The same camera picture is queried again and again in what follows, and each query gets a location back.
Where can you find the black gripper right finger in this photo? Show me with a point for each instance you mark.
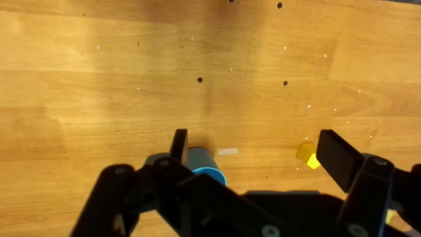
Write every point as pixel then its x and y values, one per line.
pixel 351 171

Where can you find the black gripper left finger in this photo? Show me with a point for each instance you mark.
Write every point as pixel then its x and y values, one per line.
pixel 145 192

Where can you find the small yellow block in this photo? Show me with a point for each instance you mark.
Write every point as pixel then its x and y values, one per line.
pixel 307 154

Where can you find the blue plastic cup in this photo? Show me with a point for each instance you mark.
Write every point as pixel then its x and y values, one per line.
pixel 205 163

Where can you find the small white tape piece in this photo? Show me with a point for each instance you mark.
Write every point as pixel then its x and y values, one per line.
pixel 228 151

